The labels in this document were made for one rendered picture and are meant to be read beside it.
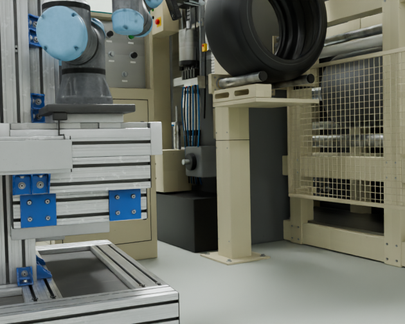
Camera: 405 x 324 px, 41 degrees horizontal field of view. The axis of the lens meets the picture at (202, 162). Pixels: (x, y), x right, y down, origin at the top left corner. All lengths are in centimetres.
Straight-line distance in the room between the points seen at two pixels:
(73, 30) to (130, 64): 158
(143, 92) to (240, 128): 54
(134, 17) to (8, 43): 44
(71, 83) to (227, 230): 155
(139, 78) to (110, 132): 147
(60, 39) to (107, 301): 64
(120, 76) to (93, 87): 142
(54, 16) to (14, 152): 33
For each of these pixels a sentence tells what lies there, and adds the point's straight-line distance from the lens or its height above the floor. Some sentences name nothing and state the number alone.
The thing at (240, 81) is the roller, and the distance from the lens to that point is 251.
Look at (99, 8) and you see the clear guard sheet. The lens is 285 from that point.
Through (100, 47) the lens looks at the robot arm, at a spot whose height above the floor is 87.
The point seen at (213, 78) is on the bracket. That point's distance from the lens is 267.
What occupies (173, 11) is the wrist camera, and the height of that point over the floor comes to 117.
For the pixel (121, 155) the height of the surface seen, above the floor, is 59.
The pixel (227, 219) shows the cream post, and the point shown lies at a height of 21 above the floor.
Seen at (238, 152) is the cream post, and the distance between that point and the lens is 275.
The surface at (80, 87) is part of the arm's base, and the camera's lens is 143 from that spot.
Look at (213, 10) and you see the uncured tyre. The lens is 251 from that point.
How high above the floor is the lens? 62
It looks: 2 degrees down
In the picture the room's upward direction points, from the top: 1 degrees counter-clockwise
